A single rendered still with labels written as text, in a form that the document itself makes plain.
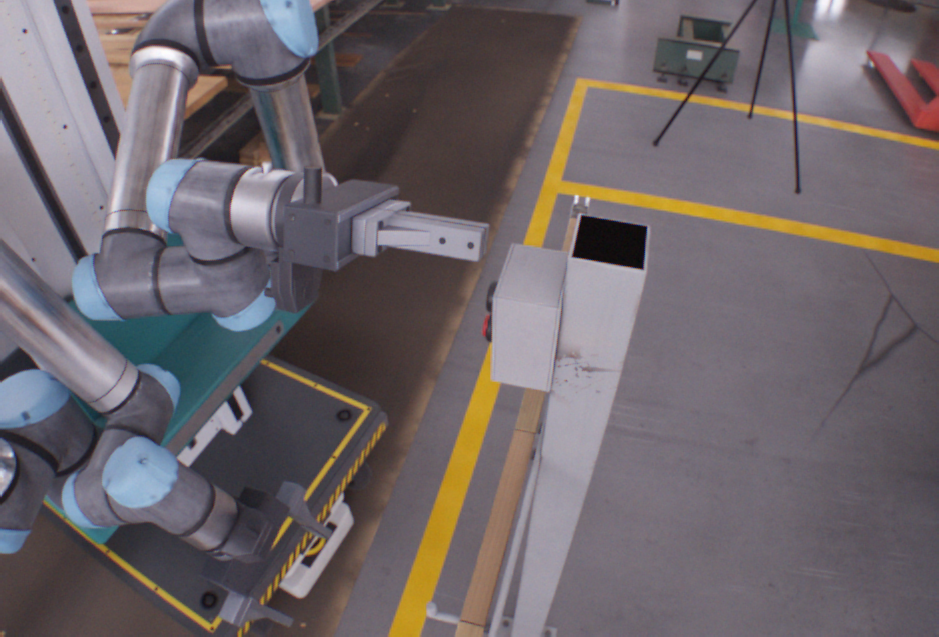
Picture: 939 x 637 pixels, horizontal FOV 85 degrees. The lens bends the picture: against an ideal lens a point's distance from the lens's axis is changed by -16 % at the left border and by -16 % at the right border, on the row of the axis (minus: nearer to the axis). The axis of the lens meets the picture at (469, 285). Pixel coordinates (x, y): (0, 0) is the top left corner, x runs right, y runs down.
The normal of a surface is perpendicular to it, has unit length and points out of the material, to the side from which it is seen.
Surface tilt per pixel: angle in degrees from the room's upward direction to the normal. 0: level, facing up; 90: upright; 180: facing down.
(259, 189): 23
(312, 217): 66
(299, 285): 90
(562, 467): 90
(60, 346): 75
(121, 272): 29
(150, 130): 34
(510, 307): 90
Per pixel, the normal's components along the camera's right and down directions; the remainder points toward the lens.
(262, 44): 0.12, 0.81
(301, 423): -0.01, -0.73
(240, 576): 0.85, -0.07
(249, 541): -0.43, -0.66
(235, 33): 0.11, 0.63
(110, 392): 0.65, 0.30
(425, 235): 0.26, 0.36
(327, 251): -0.26, 0.31
